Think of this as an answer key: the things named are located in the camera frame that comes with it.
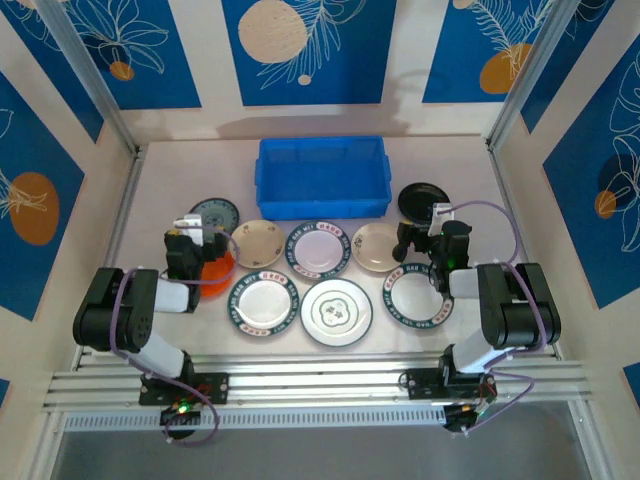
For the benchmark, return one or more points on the dark teal patterned plate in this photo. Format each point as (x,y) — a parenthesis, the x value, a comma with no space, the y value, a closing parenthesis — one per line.
(220,212)

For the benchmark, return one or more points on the orange plate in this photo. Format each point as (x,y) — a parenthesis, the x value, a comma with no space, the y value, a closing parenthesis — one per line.
(217,280)

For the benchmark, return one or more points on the black plate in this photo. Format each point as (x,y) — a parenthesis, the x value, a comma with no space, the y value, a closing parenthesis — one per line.
(417,200)

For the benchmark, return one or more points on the beige plate with dark blotch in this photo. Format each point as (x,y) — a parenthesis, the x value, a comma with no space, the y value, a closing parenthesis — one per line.
(372,247)

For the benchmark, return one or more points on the beige floral plate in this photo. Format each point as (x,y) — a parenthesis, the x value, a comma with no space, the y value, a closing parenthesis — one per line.
(257,245)

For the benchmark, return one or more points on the green rimmed lettered plate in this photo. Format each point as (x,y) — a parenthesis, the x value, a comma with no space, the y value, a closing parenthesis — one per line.
(262,302)
(316,250)
(410,300)

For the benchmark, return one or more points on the white plate green clover motif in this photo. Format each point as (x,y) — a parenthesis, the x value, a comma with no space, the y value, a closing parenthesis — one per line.
(336,312)

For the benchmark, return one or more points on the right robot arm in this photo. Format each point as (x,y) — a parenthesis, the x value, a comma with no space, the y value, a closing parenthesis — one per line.
(520,310)

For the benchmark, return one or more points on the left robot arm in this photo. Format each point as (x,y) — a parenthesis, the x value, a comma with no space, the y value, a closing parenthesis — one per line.
(115,310)

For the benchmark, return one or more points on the blue plastic bin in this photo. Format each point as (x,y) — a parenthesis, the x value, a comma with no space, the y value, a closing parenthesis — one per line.
(320,175)

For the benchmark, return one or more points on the black control board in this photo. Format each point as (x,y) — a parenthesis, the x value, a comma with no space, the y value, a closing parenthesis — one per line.
(462,417)
(180,412)

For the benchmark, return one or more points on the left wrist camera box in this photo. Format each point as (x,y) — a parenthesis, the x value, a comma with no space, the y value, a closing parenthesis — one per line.
(190,225)

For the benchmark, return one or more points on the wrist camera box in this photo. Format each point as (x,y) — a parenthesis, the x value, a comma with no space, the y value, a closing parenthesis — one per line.
(190,225)
(440,215)

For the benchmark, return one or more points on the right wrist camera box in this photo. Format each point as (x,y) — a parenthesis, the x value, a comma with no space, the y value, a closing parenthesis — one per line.
(440,215)

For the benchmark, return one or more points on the aluminium table side rail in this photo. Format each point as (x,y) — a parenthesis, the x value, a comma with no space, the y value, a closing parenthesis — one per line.
(127,195)
(505,190)

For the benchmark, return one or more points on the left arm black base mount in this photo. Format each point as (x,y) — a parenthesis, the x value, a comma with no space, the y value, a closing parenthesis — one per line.
(215,387)

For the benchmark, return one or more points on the blue floral wall panel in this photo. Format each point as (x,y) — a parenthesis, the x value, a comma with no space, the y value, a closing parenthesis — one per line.
(50,75)
(350,75)
(575,200)
(30,150)
(450,60)
(150,60)
(575,60)

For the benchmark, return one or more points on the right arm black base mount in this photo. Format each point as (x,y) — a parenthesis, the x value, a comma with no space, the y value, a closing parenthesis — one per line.
(420,385)

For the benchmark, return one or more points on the aluminium rail frame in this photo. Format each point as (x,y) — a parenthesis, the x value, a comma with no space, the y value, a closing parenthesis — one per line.
(320,385)

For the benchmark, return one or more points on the aluminium corner post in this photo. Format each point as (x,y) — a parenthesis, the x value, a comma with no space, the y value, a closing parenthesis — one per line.
(525,65)
(85,55)

